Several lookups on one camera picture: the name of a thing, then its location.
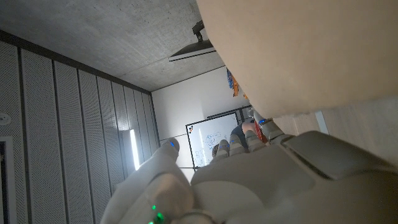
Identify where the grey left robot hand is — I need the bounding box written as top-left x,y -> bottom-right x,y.
99,109 -> 398,224

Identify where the person in dark t-shirt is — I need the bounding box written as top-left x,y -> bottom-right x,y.
211,119 -> 259,158

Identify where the black-framed whiteboard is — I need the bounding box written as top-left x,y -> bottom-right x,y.
185,111 -> 240,170

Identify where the orange box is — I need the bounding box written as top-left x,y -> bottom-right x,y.
226,67 -> 249,100

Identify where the long ceiling light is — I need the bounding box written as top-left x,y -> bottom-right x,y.
129,128 -> 141,171

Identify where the open cardboard box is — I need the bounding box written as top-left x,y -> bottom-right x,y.
195,0 -> 398,119

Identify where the black monitor on stand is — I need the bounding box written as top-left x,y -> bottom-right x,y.
169,20 -> 217,62

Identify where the ceiling air vent slot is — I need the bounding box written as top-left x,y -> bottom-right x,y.
0,136 -> 16,224

